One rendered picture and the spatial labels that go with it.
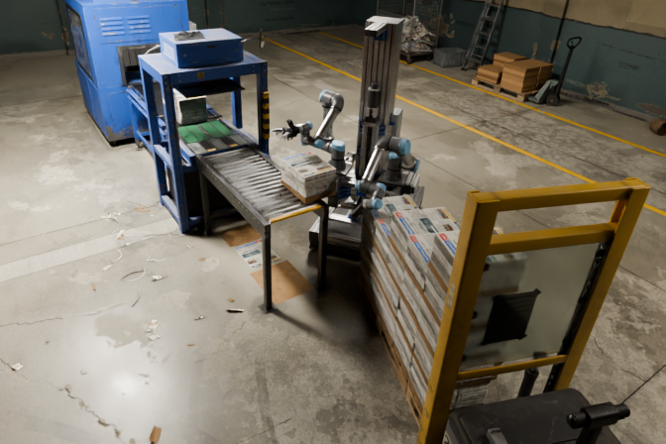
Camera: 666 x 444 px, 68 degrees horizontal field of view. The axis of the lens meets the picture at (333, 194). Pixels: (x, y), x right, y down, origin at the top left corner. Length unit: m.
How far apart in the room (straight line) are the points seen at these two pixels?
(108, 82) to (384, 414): 4.96
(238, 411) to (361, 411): 0.77
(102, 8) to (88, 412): 4.41
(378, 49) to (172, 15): 3.34
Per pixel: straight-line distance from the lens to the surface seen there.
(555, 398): 2.70
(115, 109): 6.75
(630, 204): 2.26
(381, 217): 3.59
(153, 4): 6.60
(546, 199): 2.00
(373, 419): 3.38
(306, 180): 3.65
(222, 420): 3.38
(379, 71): 4.04
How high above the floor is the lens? 2.71
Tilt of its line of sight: 29 degrees down
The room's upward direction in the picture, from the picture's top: 3 degrees clockwise
